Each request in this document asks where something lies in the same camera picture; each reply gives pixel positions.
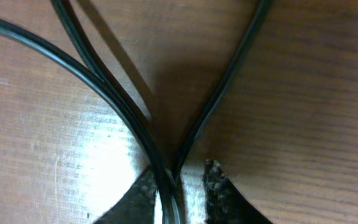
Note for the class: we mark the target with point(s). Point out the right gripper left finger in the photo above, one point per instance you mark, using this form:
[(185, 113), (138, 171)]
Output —
[(136, 206)]

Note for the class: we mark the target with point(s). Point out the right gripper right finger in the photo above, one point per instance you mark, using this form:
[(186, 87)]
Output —
[(224, 203)]

